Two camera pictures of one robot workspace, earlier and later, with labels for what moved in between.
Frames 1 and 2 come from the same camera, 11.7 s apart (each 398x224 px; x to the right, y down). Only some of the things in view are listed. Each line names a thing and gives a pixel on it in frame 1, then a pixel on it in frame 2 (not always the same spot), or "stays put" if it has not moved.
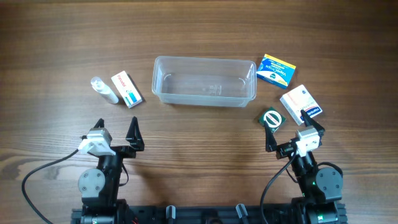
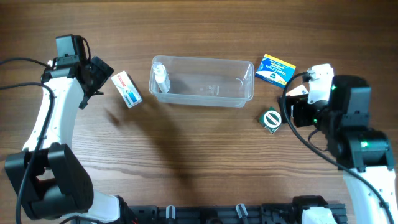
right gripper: (283, 149) → (300, 103)
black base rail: (242, 214) stays put
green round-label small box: (273, 117) stays put
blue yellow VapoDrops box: (275, 71) stays put
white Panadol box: (127, 89) stays put
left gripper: (135, 140) → (101, 70)
